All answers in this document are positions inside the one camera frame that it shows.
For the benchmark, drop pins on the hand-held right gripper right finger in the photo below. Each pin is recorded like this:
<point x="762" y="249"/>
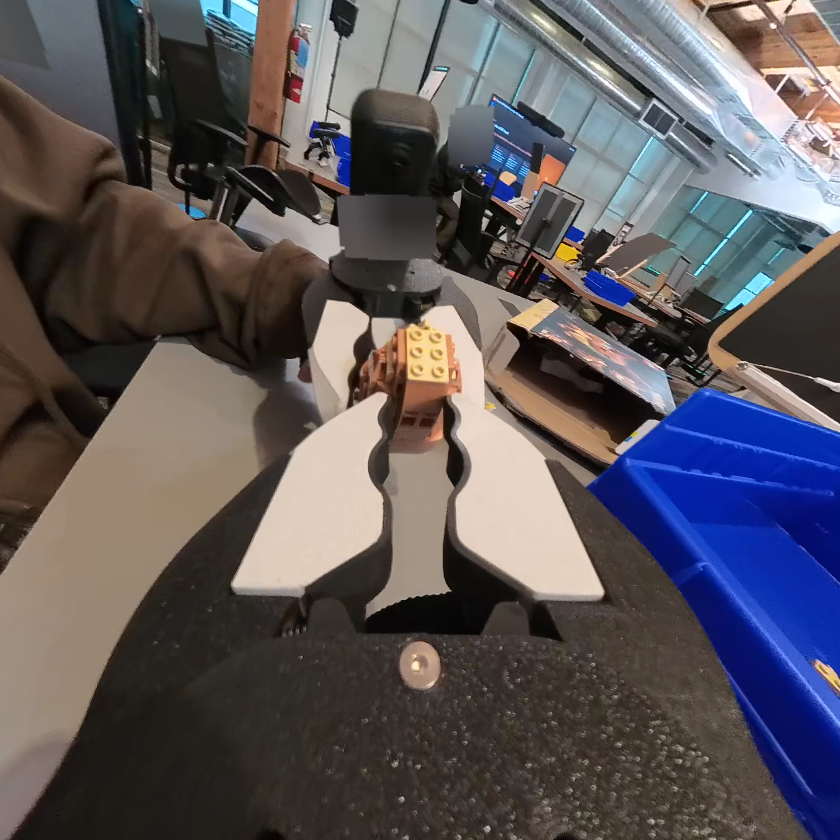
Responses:
<point x="525" y="525"/>

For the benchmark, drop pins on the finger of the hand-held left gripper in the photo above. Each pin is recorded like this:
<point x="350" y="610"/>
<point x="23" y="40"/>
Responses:
<point x="334" y="354"/>
<point x="471" y="374"/>

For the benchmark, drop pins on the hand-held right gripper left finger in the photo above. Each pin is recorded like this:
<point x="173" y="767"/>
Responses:
<point x="315" y="518"/>

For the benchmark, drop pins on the orange and tan toy segment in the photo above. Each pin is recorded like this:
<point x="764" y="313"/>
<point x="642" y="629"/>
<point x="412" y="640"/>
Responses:
<point x="420" y="387"/>

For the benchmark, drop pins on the small black white robot arm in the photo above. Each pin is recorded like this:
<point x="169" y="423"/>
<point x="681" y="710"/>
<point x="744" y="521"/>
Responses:
<point x="321" y="141"/>

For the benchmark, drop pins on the person's left forearm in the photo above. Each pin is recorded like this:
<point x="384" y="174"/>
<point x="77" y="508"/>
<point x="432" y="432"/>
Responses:
<point x="197" y="282"/>

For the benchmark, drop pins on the person's left hand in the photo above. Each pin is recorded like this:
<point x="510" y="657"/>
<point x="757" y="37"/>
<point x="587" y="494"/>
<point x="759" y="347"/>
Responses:
<point x="305" y="373"/>

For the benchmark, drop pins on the black office chair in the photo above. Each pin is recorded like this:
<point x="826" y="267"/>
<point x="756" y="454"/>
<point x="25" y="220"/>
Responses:
<point x="476" y="229"/>
<point x="210" y="131"/>

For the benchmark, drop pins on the cardboard toy box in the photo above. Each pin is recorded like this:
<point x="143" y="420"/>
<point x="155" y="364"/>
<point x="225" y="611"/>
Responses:
<point x="577" y="394"/>

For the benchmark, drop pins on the wooden edged work table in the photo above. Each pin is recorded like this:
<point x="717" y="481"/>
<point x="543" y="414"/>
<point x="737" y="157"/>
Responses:
<point x="590" y="298"/>

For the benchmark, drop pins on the blue storage bin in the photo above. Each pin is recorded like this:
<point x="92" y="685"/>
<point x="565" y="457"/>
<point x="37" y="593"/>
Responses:
<point x="607" y="289"/>
<point x="342" y="141"/>

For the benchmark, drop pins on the yellow storage bin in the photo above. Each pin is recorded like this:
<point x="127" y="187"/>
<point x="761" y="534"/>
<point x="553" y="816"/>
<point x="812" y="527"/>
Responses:
<point x="568" y="252"/>

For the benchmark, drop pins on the black board on stand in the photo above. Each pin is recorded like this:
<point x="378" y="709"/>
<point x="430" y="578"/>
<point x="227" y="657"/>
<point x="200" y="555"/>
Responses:
<point x="550" y="220"/>

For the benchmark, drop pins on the blue plastic bin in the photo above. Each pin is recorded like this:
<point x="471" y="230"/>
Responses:
<point x="735" y="558"/>

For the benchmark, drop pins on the red fire extinguisher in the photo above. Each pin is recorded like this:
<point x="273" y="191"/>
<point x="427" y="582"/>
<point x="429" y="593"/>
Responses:
<point x="296" y="65"/>

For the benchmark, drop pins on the black panel with wooden rim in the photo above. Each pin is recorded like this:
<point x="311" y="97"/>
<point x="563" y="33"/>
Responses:
<point x="787" y="321"/>

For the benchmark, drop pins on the small tan brick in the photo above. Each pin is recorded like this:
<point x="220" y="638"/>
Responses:
<point x="828" y="679"/>

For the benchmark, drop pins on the wall television screen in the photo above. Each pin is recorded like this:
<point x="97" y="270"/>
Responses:
<point x="518" y="151"/>

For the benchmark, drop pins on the silver ventilation duct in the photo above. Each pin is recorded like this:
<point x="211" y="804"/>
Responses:
<point x="590" y="72"/>
<point x="689" y="39"/>

